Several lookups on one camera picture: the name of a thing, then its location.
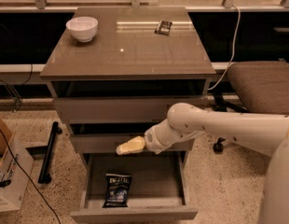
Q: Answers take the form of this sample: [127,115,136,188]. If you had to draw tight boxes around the grey drawer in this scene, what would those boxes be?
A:
[70,122,184,153]
[71,151,198,224]
[48,79,212,124]

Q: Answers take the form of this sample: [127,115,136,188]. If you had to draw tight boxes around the grey office chair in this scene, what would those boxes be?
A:
[211,61,289,154]

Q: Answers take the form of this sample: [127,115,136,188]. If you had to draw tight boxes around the small dark snack packet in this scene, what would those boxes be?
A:
[155,21,172,35]

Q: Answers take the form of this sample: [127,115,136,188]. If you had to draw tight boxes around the blue chip bag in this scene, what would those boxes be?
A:
[103,174,132,208]

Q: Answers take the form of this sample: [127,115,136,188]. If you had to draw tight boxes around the grey middle drawer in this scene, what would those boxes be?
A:
[70,122,184,153]

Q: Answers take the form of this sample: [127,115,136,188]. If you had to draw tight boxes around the grey drawer cabinet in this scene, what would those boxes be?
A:
[40,6,217,161]

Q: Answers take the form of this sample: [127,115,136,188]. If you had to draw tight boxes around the black floor cable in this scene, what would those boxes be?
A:
[0,122,62,224]

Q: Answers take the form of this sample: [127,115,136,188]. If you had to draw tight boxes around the white cable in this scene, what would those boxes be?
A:
[207,5,241,91]

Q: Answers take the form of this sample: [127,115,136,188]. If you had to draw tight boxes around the black metal bar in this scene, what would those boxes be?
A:
[38,121,62,184]

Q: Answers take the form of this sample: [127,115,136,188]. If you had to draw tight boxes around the cardboard box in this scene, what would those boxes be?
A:
[0,118,34,212]

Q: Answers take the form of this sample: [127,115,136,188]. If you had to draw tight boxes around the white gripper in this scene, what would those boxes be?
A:
[116,119,200,155]

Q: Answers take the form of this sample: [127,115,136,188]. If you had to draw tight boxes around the white bowl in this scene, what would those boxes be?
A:
[66,17,99,42]

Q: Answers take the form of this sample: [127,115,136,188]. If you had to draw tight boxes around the grey top drawer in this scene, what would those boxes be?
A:
[48,79,212,124]

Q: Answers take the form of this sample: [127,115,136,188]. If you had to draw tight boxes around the grey bottom drawer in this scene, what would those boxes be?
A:
[71,151,198,224]

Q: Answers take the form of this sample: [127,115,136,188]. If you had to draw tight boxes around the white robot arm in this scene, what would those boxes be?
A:
[117,103,289,224]

